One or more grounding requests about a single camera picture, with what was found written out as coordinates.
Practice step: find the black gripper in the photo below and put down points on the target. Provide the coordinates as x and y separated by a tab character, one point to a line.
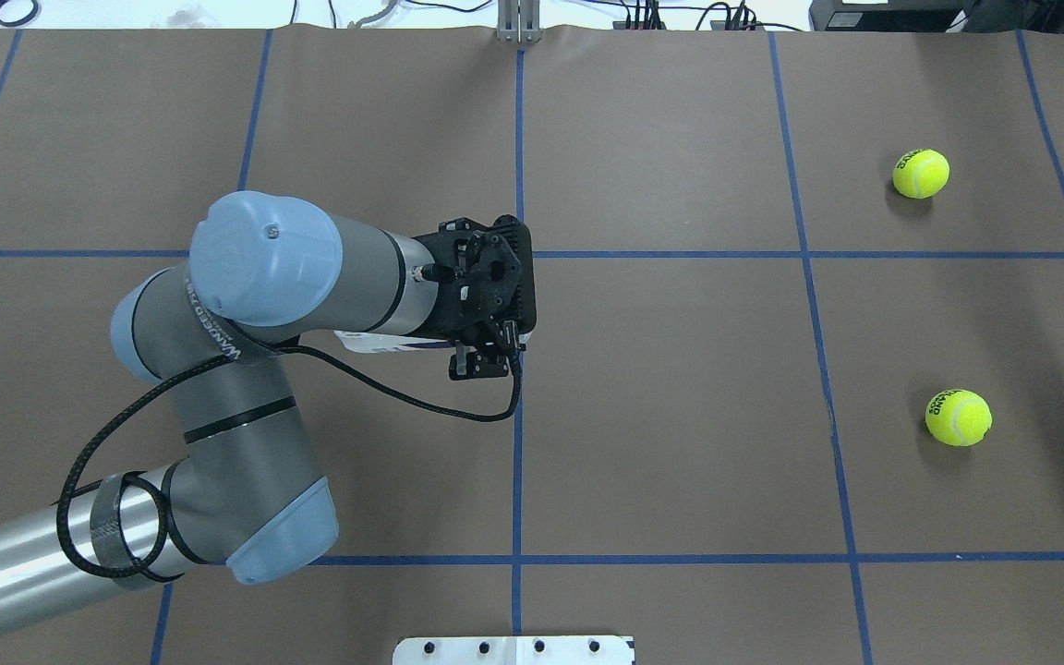
481	362

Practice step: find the clear plastic bag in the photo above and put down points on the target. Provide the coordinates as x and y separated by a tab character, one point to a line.
191	16

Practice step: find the blue tape roll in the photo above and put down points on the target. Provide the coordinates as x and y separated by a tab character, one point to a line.
16	14

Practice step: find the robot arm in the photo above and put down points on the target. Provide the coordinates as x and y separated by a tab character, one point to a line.
213	464

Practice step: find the yellow tennis ball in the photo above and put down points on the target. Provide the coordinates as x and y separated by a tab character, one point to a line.
958	417
920	174

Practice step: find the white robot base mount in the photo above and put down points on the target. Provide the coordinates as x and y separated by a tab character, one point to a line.
517	649

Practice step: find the aluminium frame post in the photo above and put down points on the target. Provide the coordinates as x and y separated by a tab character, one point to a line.
519	21

